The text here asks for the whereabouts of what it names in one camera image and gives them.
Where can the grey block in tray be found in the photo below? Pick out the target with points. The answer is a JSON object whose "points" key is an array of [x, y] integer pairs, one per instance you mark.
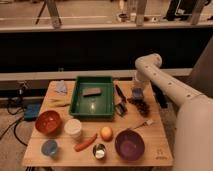
{"points": [[91, 92]]}

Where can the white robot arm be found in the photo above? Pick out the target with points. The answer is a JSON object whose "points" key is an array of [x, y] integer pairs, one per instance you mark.
{"points": [[193, 147]]}

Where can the light blue cloth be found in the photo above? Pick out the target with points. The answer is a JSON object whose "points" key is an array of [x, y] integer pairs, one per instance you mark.
{"points": [[61, 87]]}

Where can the blue cup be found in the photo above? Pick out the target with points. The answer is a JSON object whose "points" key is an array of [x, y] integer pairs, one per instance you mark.
{"points": [[49, 148]]}

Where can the blue box on floor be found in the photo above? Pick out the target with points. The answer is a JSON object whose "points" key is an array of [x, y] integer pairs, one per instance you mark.
{"points": [[31, 112]]}

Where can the dark grape bunch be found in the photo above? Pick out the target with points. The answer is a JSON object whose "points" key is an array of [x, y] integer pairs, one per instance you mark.
{"points": [[141, 106]]}

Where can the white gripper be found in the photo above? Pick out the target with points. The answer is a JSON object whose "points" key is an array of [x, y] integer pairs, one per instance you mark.
{"points": [[138, 83]]}

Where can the purple bowl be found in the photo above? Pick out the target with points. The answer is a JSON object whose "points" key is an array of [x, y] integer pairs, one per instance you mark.
{"points": [[129, 145]]}

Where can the orange carrot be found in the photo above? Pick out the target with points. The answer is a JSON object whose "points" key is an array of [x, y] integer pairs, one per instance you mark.
{"points": [[84, 144]]}

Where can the white cup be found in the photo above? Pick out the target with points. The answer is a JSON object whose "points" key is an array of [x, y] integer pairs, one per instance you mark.
{"points": [[73, 127]]}

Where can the green plastic tray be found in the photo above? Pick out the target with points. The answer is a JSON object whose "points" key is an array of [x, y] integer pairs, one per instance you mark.
{"points": [[96, 106]]}

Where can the red bowl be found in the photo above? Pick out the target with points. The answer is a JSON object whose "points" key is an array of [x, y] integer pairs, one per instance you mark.
{"points": [[48, 122]]}

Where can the small metal cup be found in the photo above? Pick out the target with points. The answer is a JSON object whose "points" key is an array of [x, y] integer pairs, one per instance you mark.
{"points": [[99, 151]]}

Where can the yellow banana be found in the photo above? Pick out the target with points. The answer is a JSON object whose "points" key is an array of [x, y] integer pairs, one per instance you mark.
{"points": [[59, 102]]}

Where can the yellow apple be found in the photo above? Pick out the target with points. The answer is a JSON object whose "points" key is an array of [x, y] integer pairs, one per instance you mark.
{"points": [[106, 133]]}

